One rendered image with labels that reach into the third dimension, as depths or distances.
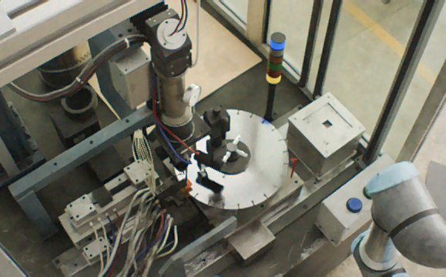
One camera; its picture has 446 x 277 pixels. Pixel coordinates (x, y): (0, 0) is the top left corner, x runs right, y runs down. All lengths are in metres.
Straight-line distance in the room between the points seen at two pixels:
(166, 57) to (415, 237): 0.59
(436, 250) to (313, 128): 0.77
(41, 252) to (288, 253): 0.77
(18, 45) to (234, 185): 1.20
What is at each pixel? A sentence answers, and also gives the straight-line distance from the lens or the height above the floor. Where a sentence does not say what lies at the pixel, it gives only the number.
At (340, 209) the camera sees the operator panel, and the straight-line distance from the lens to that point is 1.64.
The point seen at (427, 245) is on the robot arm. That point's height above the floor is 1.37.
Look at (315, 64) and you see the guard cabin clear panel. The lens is 1.91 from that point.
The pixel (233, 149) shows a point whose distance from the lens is 1.57.
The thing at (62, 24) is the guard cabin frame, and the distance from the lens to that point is 0.45.
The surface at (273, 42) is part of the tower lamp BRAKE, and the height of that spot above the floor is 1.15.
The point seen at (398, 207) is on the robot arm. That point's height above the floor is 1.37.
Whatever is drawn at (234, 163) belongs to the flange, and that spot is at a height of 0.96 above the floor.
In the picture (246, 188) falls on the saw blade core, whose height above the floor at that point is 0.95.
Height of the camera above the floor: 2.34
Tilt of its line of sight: 57 degrees down
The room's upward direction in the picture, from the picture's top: 2 degrees clockwise
